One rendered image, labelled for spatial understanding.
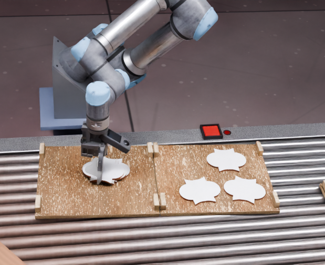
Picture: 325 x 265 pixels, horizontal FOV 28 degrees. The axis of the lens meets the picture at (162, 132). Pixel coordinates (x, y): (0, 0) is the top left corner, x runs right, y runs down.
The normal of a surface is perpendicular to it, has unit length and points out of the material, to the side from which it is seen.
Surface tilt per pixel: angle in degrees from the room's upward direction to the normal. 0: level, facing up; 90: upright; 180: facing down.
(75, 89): 90
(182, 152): 0
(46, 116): 0
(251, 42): 0
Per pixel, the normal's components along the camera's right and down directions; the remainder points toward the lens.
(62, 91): 0.10, 0.63
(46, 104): 0.07, -0.77
